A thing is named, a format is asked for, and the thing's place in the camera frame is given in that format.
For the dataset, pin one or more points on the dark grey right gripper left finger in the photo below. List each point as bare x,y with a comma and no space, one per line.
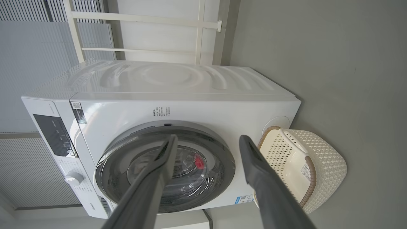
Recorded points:
149,190

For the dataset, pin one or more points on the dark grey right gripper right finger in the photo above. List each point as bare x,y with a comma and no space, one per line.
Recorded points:
270,194

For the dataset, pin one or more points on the dark grey round door panel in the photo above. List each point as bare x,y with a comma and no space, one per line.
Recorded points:
222,165

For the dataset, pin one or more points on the red cloth garment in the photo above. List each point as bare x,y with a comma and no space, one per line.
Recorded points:
199,163

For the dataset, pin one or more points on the white barcode label sticker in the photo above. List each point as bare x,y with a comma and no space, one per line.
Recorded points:
306,173

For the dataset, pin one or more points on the cream perforated laundry basket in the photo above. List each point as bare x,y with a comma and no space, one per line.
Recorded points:
324,159

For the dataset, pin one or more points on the white washing machine dial knob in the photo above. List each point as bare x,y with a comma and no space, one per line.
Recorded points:
73,178

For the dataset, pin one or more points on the white front-load washing machine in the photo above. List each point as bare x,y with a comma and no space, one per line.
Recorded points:
190,108

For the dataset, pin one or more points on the black washer display panel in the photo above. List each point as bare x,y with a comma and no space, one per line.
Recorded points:
54,135

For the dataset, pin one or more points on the blue energy label sticker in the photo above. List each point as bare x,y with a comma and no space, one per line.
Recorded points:
243,199

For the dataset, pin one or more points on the round white filter cover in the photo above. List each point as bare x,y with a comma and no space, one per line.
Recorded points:
278,122

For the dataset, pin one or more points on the black QR code sticker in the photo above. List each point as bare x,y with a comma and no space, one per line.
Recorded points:
78,113

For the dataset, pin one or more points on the white pleated window blind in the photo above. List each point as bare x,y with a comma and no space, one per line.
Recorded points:
38,79
28,171

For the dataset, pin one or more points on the cream metal railing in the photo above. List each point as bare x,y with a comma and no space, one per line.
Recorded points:
143,18

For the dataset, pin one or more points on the white slatted window blind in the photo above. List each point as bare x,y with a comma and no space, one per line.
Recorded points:
25,9

